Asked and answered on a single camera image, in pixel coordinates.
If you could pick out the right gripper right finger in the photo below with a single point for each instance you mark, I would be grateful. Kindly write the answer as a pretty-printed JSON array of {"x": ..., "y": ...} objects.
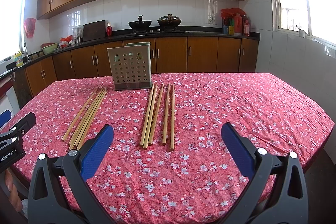
[{"x": 276, "y": 191}]

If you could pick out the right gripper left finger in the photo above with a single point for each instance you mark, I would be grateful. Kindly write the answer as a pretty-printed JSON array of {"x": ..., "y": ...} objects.
[{"x": 59, "y": 192}]

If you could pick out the bamboo chopstick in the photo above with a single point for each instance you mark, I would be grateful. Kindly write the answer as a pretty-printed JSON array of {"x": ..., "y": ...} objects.
[
  {"x": 147, "y": 116},
  {"x": 172, "y": 134},
  {"x": 93, "y": 118},
  {"x": 154, "y": 122},
  {"x": 151, "y": 110},
  {"x": 88, "y": 120},
  {"x": 77, "y": 116},
  {"x": 164, "y": 135},
  {"x": 81, "y": 125},
  {"x": 75, "y": 139}
]

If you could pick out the yellow detergent bottle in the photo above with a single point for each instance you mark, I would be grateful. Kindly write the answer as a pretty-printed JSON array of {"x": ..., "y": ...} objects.
[{"x": 18, "y": 59}]

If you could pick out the pink floral tablecloth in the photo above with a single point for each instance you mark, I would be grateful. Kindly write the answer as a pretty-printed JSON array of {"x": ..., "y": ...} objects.
[{"x": 187, "y": 175}]

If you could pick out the green bowl on counter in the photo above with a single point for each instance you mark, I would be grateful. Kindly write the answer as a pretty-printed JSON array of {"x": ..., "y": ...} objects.
[{"x": 49, "y": 48}]

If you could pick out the red white bag on counter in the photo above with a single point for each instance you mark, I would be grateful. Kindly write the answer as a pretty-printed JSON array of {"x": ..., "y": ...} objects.
[{"x": 66, "y": 42}]

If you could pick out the perforated metal utensil holder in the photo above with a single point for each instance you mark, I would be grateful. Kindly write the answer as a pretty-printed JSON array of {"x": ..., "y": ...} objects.
[{"x": 131, "y": 66}]

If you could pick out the red plastic bag hanging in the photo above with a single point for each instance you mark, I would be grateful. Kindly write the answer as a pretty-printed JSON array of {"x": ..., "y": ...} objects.
[{"x": 29, "y": 27}]

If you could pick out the wooden lower cabinets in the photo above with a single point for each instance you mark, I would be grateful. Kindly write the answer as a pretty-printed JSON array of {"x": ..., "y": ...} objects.
[{"x": 192, "y": 54}]

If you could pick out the dark wooden cutting board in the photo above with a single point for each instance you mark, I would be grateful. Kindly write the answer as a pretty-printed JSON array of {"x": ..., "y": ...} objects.
[{"x": 94, "y": 30}]

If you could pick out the white cup on sill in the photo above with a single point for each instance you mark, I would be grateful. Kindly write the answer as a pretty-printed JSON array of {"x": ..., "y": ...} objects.
[{"x": 302, "y": 33}]

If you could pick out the red bottle on counter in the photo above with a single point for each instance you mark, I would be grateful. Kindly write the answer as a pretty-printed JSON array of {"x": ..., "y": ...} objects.
[{"x": 109, "y": 30}]

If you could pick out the left window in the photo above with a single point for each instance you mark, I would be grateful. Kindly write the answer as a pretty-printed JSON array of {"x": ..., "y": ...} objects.
[{"x": 12, "y": 12}]

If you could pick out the red condiment containers group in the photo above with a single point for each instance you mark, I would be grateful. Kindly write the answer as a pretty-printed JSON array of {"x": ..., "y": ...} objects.
[{"x": 235, "y": 22}]

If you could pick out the black wok left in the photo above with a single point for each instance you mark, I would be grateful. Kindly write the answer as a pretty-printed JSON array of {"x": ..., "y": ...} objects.
[{"x": 140, "y": 25}]

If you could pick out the black wok with lid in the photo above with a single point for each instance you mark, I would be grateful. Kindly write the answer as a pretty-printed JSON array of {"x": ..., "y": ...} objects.
[{"x": 169, "y": 22}]

